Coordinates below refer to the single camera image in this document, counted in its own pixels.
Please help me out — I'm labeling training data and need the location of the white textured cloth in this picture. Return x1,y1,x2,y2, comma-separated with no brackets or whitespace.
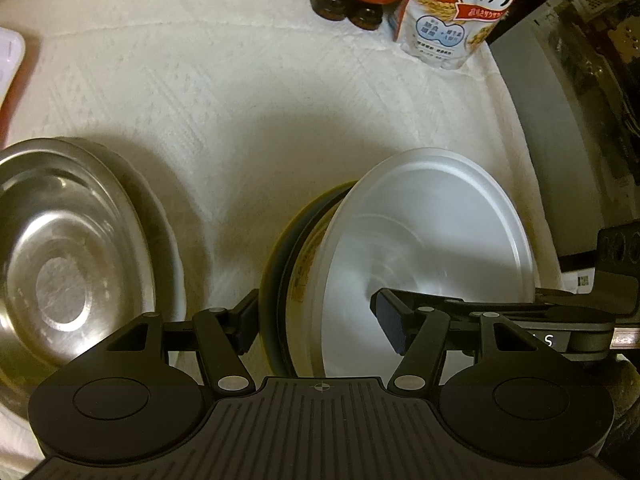
0,0,568,463

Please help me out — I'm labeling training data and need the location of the cereal bag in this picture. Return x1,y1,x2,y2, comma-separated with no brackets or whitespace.
387,0,532,72

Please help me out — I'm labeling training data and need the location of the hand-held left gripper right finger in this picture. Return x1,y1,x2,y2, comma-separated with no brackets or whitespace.
369,291,549,394

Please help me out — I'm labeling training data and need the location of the white plate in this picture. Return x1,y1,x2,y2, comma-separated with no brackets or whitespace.
60,136,189,366

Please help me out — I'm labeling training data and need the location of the white plastic bowl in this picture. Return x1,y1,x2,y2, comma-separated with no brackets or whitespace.
320,147,539,379

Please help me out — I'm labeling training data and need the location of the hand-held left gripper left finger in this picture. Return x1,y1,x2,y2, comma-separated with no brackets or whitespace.
102,289,262,395

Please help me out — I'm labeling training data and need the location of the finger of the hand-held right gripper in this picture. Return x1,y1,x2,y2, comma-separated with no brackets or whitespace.
380,286,577,314

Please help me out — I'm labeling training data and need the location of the white rectangular tray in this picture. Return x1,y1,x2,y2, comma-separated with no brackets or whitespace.
0,26,27,107

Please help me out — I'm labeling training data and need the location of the stainless steel plate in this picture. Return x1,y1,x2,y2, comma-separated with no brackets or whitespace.
0,138,157,413

